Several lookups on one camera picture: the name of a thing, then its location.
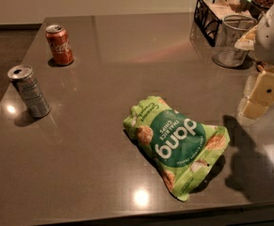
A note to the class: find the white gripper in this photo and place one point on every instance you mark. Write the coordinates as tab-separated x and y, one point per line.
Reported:
272	42

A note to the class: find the red coke can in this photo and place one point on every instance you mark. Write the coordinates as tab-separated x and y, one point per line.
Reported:
58	40

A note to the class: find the silver slim can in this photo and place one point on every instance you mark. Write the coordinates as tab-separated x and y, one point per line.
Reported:
25	82

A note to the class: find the clear mesh cup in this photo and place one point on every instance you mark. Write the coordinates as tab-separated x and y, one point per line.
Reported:
234	26

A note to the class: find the green rice chips bag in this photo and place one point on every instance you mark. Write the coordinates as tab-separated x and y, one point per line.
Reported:
183	151

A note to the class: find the black wire basket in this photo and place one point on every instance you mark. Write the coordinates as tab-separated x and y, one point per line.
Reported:
209	14

